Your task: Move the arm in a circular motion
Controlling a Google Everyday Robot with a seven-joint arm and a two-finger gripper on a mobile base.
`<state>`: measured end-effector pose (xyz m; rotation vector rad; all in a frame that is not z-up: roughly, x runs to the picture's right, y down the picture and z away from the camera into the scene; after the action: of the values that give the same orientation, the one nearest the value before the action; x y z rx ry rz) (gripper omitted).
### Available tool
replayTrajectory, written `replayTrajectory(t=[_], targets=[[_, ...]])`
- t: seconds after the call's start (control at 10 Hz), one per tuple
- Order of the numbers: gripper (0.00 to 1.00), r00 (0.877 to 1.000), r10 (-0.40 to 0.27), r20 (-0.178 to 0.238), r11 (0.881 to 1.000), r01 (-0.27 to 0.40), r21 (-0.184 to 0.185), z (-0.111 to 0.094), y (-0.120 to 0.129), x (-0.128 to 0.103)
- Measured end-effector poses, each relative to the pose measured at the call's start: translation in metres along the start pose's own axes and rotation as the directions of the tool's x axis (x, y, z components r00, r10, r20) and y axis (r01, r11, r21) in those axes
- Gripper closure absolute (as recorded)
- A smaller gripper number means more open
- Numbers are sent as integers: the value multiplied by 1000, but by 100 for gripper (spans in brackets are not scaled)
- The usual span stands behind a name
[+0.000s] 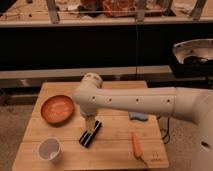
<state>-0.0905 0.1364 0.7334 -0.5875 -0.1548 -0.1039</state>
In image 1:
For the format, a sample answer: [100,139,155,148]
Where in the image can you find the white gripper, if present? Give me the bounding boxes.
[80,105,97,132]

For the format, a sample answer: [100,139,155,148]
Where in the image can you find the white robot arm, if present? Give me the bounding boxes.
[72,73,213,171]

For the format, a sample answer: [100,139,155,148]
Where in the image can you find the black striped block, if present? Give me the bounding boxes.
[79,121,102,148]

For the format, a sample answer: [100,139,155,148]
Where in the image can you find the blue cloth piece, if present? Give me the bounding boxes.
[129,112,149,121]

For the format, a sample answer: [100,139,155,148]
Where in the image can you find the white plastic cup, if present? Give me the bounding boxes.
[37,137,62,164]

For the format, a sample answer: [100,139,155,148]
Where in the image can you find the orange carrot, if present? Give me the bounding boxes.
[131,132,142,159]

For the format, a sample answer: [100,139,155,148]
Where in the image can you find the metal bowl machine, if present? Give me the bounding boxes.
[170,38,213,78]

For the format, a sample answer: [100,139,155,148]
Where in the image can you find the black cable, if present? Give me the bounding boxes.
[156,116,171,145]

